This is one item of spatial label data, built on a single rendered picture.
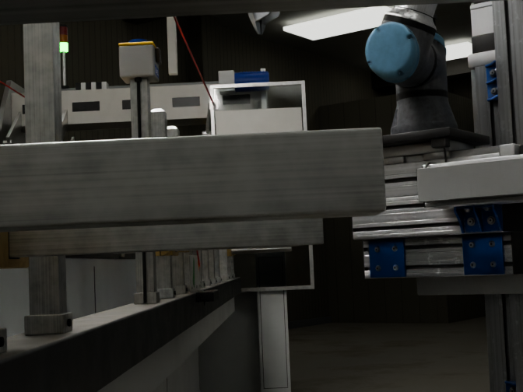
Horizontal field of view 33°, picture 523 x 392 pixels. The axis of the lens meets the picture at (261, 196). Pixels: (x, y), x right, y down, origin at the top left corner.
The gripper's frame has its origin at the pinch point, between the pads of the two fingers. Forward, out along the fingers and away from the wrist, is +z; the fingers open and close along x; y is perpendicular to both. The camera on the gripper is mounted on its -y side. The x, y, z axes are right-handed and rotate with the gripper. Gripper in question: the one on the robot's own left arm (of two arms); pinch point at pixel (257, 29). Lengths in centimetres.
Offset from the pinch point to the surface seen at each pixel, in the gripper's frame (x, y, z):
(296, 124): 234, -144, -20
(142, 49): -38.9, -0.5, 11.2
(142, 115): -37.7, -2.0, 24.2
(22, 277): -62, -11, 55
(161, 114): -16.2, -16.4, 19.7
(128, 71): -40.4, -2.8, 15.4
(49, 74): -98, 40, 32
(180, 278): 4, -31, 58
